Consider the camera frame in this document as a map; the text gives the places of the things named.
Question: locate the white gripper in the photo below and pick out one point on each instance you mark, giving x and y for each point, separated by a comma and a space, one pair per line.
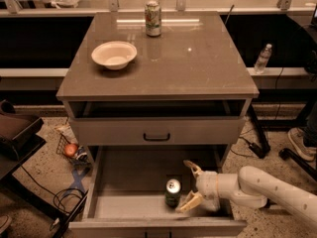
207, 182

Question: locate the green soda can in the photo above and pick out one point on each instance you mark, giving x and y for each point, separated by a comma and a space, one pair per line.
172, 192

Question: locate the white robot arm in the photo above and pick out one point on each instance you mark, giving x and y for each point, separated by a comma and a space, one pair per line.
251, 187

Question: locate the open middle drawer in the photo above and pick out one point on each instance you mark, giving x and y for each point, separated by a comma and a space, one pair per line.
126, 198

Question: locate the grey drawer cabinet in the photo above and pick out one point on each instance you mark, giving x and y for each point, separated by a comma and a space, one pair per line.
192, 70

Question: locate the white green tall can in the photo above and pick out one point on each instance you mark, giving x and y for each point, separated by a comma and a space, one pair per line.
153, 18

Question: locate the black power adapter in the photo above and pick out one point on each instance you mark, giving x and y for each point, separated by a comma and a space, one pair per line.
257, 150

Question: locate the black chair base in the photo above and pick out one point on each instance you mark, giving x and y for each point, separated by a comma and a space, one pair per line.
288, 154

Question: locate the grey sneaker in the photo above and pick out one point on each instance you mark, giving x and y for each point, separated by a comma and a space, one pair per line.
296, 137

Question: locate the orange apple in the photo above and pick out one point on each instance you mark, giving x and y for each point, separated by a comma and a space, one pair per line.
70, 150

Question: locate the clear water bottle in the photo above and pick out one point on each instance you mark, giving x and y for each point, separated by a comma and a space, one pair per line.
263, 59

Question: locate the white paper bowl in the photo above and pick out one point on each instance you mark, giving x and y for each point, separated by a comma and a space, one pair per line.
114, 55

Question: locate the dark side table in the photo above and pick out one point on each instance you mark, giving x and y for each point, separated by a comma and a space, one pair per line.
19, 137

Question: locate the black drawer handle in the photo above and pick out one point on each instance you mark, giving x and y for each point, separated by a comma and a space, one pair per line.
156, 138

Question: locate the wire basket with snacks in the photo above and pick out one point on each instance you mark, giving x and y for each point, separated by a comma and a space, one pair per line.
75, 154

